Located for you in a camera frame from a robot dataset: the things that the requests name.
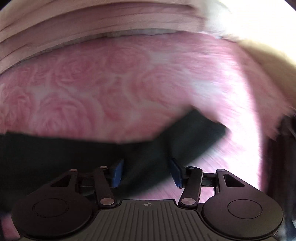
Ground pink curtain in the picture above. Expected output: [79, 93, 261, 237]
[0, 5, 208, 75]

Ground dark teal garment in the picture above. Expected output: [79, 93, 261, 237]
[0, 109, 227, 214]

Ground pink floral blanket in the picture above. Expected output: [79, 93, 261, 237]
[0, 32, 287, 241]

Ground person's black pants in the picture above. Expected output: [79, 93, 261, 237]
[266, 115, 296, 234]

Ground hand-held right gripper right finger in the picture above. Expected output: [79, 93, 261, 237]
[170, 158, 249, 208]

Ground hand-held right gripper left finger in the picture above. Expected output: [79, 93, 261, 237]
[46, 159, 125, 207]

